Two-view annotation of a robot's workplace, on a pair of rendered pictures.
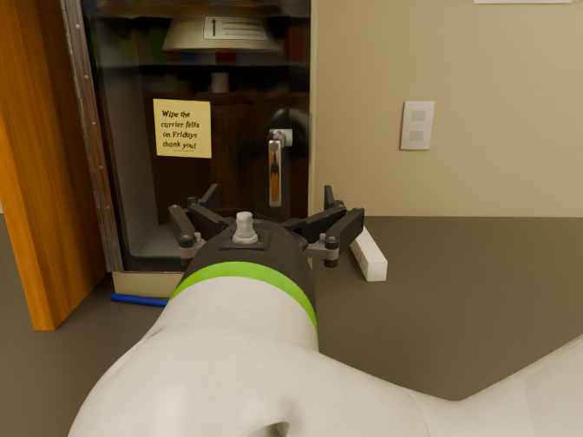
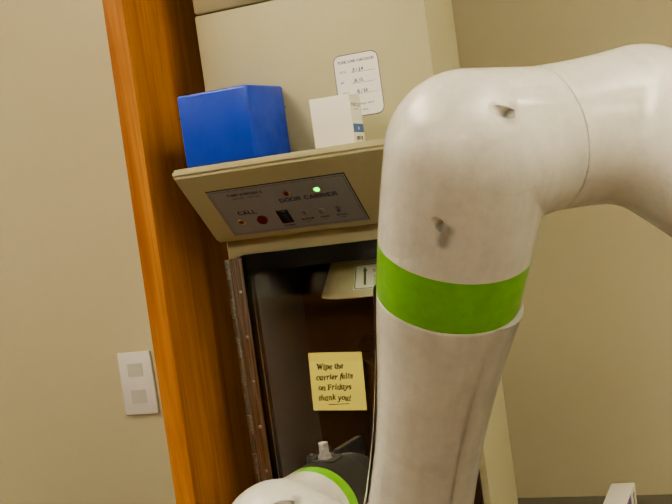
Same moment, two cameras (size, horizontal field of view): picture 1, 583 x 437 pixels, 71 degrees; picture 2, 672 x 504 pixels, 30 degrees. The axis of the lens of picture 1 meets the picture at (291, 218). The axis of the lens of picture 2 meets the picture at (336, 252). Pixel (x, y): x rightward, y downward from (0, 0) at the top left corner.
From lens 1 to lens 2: 1.05 m
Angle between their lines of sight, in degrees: 29
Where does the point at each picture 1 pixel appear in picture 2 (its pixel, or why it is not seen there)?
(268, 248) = (335, 462)
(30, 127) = (197, 390)
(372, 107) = (657, 317)
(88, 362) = not seen: outside the picture
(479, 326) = not seen: outside the picture
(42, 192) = (205, 455)
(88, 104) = (248, 363)
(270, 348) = (298, 484)
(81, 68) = (242, 329)
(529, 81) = not seen: outside the picture
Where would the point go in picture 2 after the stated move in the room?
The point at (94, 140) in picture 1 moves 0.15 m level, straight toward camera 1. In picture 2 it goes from (254, 398) to (252, 418)
